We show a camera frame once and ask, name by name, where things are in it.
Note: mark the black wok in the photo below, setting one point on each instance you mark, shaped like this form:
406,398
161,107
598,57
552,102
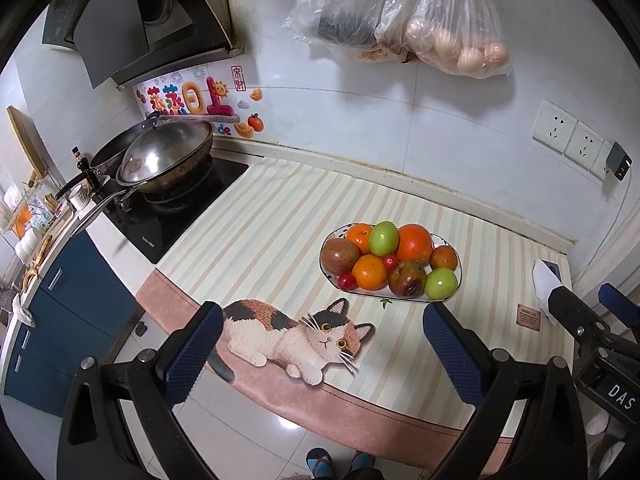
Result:
106,152

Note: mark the striped cat print mat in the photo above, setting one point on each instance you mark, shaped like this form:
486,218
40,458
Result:
280,220

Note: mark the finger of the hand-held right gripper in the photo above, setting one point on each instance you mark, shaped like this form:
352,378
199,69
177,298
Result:
567,307
620,300

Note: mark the black stove top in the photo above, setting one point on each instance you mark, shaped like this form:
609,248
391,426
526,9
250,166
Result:
200,195

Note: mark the floral oval plate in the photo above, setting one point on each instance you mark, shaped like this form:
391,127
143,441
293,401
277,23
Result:
334,234

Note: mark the steel wok lid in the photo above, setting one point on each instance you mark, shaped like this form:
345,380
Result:
165,147

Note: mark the bunch of brown eggs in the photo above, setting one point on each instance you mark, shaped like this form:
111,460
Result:
470,57

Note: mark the white mug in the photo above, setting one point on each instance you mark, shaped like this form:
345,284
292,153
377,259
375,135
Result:
80,200

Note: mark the red cherry tomato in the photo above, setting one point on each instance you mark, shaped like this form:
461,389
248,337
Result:
390,261
347,281

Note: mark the clear plastic bag dark contents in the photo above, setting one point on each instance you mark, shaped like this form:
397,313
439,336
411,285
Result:
340,20

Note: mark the large orange with stem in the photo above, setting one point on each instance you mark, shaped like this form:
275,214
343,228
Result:
414,244

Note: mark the white hanging cloth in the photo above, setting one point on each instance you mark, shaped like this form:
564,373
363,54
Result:
23,310

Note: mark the wooden cutting board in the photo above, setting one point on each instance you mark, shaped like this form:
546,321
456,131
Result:
25,140

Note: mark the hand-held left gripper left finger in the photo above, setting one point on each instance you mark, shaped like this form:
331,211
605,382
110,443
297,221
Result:
195,350

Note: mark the large green apple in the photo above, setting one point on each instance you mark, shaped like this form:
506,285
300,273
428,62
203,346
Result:
441,282

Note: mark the black plug charger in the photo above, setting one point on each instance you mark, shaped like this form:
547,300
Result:
619,161

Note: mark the steel range hood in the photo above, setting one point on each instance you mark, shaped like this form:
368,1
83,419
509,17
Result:
165,5

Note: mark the colourful wall sticker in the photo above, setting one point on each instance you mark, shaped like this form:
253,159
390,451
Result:
200,102

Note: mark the blue kitchen cabinet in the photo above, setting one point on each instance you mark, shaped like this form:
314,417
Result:
70,305

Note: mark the dark sauce bottle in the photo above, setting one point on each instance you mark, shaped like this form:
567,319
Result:
80,160

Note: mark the clear plastic egg bag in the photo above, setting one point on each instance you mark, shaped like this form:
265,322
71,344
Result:
450,5

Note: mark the smooth orange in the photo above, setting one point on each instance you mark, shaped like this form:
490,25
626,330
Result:
359,237
371,272

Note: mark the small tangerine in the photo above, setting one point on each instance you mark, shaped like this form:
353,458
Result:
444,258

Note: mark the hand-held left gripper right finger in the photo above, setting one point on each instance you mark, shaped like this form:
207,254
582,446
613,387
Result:
450,355

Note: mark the white wall socket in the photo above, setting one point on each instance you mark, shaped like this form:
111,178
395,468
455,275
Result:
585,147
552,127

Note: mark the white slipper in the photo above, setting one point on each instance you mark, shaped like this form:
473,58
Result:
599,423
607,460

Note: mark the brown mat label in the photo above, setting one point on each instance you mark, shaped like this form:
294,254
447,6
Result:
529,316

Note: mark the brown round fruit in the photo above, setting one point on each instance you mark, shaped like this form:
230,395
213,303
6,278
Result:
407,280
340,255

